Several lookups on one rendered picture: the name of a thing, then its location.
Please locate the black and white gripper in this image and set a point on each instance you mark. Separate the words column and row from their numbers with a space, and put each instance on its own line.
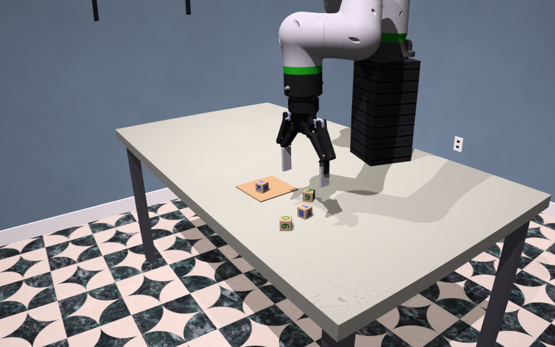
column 301, row 118

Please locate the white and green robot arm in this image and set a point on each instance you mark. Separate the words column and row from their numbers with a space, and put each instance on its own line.
column 351, row 30

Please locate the peach flat mat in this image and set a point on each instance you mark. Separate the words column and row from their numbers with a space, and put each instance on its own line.
column 277, row 188

